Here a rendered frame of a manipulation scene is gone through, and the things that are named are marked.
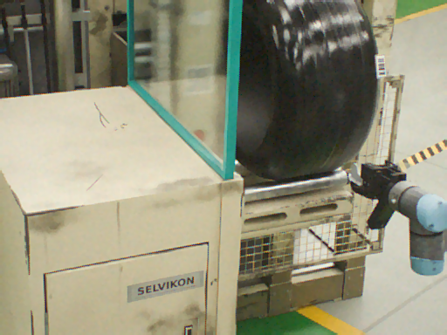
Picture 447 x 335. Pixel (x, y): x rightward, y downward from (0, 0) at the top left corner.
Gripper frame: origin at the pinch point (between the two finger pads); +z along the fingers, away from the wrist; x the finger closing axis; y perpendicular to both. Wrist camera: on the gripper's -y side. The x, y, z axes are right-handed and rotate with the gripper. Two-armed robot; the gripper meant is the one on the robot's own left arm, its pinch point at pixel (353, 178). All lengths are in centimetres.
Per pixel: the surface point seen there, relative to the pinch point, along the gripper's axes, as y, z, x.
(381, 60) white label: 28.9, 4.4, -9.7
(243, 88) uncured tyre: 13, 55, 5
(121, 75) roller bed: 18, 66, 40
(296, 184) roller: -6.0, 17.3, 7.0
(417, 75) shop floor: -61, 315, -251
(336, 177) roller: -6.0, 17.4, -5.7
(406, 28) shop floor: -49, 417, -313
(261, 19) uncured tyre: 39.7, 17.6, 17.5
